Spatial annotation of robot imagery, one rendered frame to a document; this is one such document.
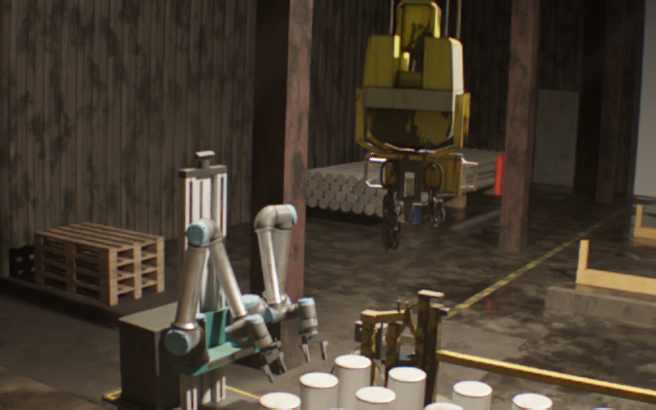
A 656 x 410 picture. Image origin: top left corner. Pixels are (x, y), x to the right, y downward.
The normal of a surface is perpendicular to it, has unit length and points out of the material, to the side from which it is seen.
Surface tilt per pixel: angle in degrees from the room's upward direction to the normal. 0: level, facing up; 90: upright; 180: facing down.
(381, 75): 90
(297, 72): 90
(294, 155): 90
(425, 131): 90
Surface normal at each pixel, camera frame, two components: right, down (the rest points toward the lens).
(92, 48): 0.86, 0.12
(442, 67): -0.25, 0.15
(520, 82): -0.51, 0.12
